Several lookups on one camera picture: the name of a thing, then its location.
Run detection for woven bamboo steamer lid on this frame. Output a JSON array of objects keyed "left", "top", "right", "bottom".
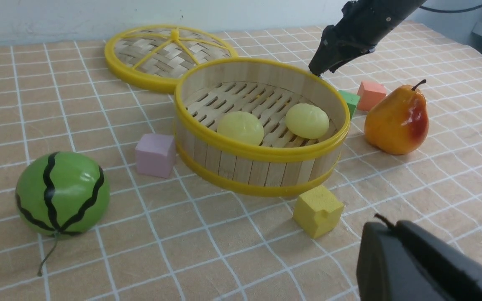
[{"left": 104, "top": 24, "right": 237, "bottom": 94}]

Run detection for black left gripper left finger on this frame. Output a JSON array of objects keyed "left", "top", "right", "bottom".
[{"left": 356, "top": 214, "right": 446, "bottom": 301}]

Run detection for yellow foam cube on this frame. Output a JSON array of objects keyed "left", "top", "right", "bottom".
[{"left": 292, "top": 185, "right": 345, "bottom": 239}]

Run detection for orange toy pear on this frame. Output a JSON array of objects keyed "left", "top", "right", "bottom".
[{"left": 364, "top": 79, "right": 430, "bottom": 156}]

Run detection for purple foam cube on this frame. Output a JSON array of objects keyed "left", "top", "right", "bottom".
[{"left": 135, "top": 133, "right": 176, "bottom": 179}]

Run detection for green foam cube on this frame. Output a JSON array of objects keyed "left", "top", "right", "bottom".
[{"left": 338, "top": 90, "right": 360, "bottom": 119}]

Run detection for orange foam cube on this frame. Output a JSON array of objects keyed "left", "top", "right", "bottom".
[{"left": 356, "top": 80, "right": 387, "bottom": 111}]

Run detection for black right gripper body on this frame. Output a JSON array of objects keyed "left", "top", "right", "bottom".
[{"left": 308, "top": 0, "right": 424, "bottom": 76}]

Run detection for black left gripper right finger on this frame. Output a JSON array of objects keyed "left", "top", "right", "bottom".
[{"left": 395, "top": 220, "right": 482, "bottom": 301}]

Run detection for green toy watermelon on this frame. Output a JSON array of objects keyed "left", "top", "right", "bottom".
[{"left": 15, "top": 151, "right": 111, "bottom": 277}]

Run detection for checkered orange tablecloth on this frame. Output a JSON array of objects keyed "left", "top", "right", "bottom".
[{"left": 0, "top": 22, "right": 482, "bottom": 301}]

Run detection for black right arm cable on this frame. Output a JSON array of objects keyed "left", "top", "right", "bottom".
[{"left": 419, "top": 0, "right": 482, "bottom": 14}]

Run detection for bamboo steamer tray yellow rim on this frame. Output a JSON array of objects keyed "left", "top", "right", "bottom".
[{"left": 174, "top": 57, "right": 351, "bottom": 197}]

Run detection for yellow bun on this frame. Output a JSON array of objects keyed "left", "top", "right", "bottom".
[
  {"left": 285, "top": 103, "right": 330, "bottom": 139},
  {"left": 216, "top": 111, "right": 264, "bottom": 145}
]

